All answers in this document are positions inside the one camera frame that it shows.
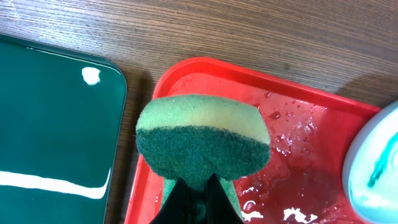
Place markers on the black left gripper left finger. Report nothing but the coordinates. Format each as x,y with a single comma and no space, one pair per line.
177,209

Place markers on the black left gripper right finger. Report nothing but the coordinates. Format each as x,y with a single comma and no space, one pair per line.
219,209

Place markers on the green scrubbing sponge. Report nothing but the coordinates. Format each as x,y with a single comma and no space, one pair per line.
192,137

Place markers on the white plate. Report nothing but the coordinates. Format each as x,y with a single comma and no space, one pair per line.
370,169

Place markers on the red plastic tray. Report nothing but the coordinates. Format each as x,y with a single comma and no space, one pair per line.
310,134

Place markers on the black tray with green water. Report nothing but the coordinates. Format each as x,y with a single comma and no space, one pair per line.
61,114

